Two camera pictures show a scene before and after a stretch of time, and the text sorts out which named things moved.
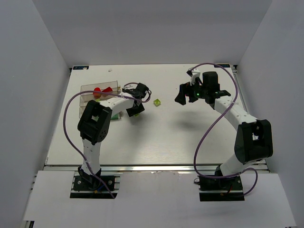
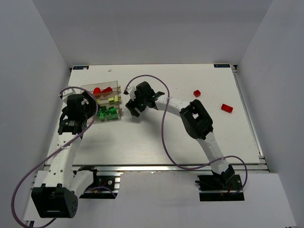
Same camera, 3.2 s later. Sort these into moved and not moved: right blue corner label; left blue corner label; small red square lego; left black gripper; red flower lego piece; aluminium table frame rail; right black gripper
Moved: small red square lego; left black gripper; right black gripper
Not moved: aluminium table frame rail; right blue corner label; left blue corner label; red flower lego piece
